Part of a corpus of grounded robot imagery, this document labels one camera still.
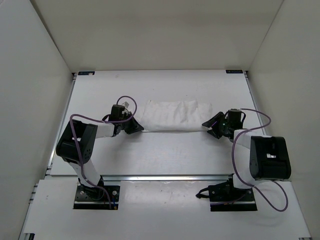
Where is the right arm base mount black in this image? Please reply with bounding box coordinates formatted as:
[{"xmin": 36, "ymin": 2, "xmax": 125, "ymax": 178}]
[{"xmin": 195, "ymin": 179, "xmax": 258, "ymax": 212}]

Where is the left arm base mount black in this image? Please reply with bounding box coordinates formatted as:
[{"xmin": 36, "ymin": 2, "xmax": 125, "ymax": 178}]
[{"xmin": 73, "ymin": 182, "xmax": 121, "ymax": 211}]

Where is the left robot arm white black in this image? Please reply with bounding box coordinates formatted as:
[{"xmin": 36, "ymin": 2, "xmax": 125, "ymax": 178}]
[{"xmin": 56, "ymin": 104, "xmax": 144, "ymax": 199}]

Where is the left blue corner label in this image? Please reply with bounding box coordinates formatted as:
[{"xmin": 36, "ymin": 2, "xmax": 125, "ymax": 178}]
[{"xmin": 77, "ymin": 71, "xmax": 95, "ymax": 76}]

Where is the purple cable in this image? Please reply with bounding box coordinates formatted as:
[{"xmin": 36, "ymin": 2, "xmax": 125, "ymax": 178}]
[
  {"xmin": 232, "ymin": 107, "xmax": 289, "ymax": 212},
  {"xmin": 69, "ymin": 95, "xmax": 138, "ymax": 210}
]

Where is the white pleated skirt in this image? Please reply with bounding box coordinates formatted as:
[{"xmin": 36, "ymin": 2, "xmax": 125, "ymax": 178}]
[{"xmin": 136, "ymin": 99, "xmax": 213, "ymax": 132}]

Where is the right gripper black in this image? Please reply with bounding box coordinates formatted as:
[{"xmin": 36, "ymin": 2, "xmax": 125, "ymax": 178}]
[{"xmin": 202, "ymin": 112, "xmax": 231, "ymax": 139}]

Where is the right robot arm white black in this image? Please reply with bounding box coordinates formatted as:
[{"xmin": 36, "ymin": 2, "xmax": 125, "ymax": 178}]
[{"xmin": 202, "ymin": 108, "xmax": 292, "ymax": 200}]

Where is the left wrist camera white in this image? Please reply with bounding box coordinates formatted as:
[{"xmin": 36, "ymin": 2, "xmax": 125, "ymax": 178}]
[{"xmin": 122, "ymin": 101, "xmax": 130, "ymax": 108}]

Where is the aluminium front table rail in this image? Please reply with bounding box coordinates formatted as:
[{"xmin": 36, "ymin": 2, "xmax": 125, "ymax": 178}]
[{"xmin": 49, "ymin": 174, "xmax": 281, "ymax": 182}]

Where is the right blue corner label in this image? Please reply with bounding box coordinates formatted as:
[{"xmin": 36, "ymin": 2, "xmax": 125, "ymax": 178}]
[{"xmin": 225, "ymin": 69, "xmax": 243, "ymax": 74}]

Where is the blue corner label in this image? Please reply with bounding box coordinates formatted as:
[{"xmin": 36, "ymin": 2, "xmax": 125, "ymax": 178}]
[
  {"xmin": 77, "ymin": 71, "xmax": 95, "ymax": 76},
  {"xmin": 225, "ymin": 69, "xmax": 243, "ymax": 74}
]

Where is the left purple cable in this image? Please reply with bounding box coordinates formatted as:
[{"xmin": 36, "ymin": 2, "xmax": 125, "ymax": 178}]
[{"xmin": 69, "ymin": 95, "xmax": 138, "ymax": 210}]

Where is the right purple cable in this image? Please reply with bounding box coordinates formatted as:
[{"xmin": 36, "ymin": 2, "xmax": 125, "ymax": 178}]
[{"xmin": 232, "ymin": 107, "xmax": 289, "ymax": 212}]

